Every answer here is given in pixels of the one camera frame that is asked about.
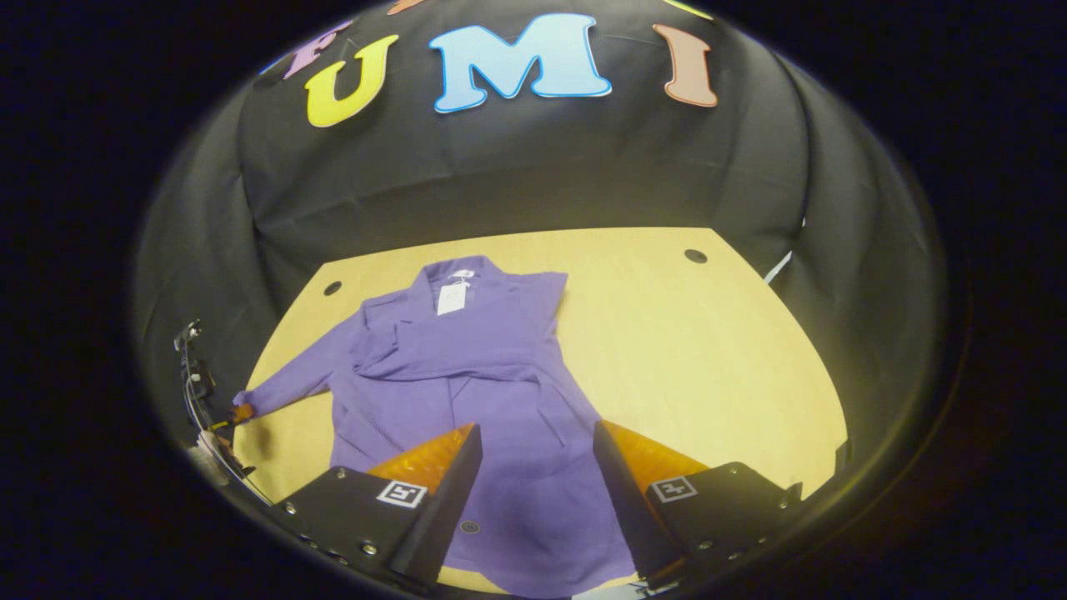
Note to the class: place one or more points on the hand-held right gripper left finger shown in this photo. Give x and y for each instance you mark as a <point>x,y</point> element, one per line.
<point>450,500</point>

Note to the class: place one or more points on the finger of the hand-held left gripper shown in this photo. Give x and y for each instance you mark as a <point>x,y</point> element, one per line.
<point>240,413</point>

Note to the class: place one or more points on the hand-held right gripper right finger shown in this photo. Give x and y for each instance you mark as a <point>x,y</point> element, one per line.
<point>625,500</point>

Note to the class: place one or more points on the purple button shirt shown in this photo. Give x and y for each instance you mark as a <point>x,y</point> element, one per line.
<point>500,375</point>

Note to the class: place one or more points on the white garment tag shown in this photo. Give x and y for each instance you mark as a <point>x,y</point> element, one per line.
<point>454,298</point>

